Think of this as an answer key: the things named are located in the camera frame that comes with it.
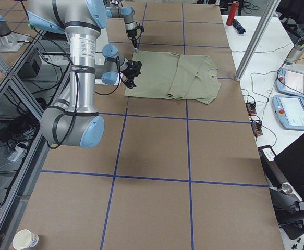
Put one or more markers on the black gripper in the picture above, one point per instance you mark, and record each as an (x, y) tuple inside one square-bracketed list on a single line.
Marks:
[(133, 34), (130, 68)]

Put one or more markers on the olive green long-sleeve shirt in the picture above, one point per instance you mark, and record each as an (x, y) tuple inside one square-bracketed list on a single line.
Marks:
[(169, 75)]

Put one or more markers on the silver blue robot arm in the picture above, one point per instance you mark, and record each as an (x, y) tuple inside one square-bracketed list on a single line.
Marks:
[(73, 119), (115, 9)]

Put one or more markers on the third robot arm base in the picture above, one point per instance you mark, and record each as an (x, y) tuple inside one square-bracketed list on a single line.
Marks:
[(10, 42)]

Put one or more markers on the red cylindrical bottle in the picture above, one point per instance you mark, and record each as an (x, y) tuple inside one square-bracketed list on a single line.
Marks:
[(232, 13)]

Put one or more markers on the folded dark blue umbrella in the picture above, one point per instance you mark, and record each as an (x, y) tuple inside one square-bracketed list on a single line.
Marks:
[(239, 28)]

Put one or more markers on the orange black electronics board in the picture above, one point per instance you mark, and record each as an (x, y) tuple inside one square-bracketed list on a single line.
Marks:
[(251, 108)]

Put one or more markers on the white power strip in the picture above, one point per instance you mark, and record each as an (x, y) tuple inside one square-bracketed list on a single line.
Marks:
[(16, 154)]

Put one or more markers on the far blue teach pendant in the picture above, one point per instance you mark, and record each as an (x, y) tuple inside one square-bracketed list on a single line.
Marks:
[(290, 82)]

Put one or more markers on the blue teach pendant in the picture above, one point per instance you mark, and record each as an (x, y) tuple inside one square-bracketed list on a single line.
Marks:
[(289, 111), (290, 82)]

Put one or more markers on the near blue teach pendant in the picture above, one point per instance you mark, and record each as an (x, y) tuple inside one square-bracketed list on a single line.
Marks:
[(289, 111)]

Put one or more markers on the grey water bottle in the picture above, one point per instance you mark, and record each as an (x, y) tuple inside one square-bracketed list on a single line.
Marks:
[(295, 52)]

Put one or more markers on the black laptop computer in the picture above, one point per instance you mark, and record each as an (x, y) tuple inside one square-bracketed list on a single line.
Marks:
[(286, 168)]

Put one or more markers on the silver metal cup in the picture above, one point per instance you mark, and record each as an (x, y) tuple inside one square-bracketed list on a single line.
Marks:
[(286, 188)]

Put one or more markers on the white paper cup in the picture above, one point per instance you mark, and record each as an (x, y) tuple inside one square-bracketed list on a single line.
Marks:
[(25, 239)]

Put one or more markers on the aluminium frame post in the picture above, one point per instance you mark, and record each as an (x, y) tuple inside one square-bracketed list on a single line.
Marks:
[(257, 36)]

